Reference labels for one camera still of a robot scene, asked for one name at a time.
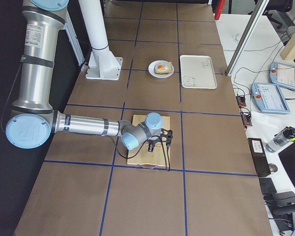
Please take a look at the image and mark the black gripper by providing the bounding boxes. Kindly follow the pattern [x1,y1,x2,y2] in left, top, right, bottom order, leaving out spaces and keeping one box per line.
[147,136,162,152]

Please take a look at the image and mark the orange connector block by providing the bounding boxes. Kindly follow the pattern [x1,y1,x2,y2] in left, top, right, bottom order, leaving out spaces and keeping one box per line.
[240,112,252,128]
[236,95,246,108]

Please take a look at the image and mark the wooden cutting board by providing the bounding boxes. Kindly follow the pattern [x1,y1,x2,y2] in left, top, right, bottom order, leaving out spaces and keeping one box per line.
[127,115,170,168]

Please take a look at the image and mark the bottom bread slice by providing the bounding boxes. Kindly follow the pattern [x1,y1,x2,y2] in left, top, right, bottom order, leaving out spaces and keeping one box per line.
[154,61,174,74]

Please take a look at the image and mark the black power box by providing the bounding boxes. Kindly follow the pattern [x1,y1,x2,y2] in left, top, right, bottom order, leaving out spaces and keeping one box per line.
[247,138,271,177]

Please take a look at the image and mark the white camera pole mount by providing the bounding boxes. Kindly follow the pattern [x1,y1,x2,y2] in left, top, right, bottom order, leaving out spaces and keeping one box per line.
[79,0,123,81]

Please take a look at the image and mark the near blue teach pendant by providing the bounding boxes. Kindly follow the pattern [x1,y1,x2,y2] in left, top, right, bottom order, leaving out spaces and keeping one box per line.
[251,83,290,114]

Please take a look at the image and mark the far blue teach pendant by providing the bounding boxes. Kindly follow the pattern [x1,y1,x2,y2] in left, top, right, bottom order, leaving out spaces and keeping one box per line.
[269,62,295,90]

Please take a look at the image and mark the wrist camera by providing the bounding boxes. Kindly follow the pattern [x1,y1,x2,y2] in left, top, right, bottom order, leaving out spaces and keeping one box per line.
[160,129,173,144]

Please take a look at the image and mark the clear water bottle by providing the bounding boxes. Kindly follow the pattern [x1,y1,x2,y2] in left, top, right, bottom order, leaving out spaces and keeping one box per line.
[265,126,295,153]

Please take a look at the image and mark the cream bear tray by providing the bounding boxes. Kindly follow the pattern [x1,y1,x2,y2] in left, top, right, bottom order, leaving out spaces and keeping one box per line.
[179,55,217,89]

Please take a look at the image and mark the aluminium frame post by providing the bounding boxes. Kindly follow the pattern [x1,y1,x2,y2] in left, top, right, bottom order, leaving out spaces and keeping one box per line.
[226,0,269,76]

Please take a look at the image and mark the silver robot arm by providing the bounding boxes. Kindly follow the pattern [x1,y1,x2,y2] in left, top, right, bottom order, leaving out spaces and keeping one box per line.
[5,0,163,150]

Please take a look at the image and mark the white round plate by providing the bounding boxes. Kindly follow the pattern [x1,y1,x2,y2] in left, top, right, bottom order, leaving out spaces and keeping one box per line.
[148,60,174,78]

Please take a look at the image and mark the fried egg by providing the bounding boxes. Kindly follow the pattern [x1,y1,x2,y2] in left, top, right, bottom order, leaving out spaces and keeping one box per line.
[155,63,167,71]

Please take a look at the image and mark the blue teach pendant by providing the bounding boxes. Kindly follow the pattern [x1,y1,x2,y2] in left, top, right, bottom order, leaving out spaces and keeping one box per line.
[269,62,295,90]
[251,83,290,114]

